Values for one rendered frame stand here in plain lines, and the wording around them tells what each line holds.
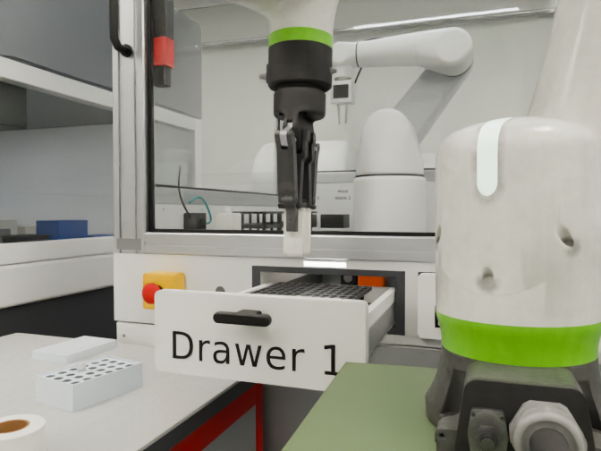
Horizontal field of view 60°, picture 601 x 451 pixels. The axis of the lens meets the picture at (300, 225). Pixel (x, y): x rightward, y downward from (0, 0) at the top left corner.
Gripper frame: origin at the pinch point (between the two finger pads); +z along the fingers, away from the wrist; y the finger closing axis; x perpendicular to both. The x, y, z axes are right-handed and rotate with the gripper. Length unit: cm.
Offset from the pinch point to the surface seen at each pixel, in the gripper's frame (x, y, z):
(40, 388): -34.0, 12.8, 23.0
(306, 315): 5.2, 10.9, 9.7
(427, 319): 16.7, -19.4, 14.6
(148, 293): -34.8, -13.7, 12.9
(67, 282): -82, -43, 17
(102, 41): -83, -56, -54
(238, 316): -2.1, 14.6, 9.8
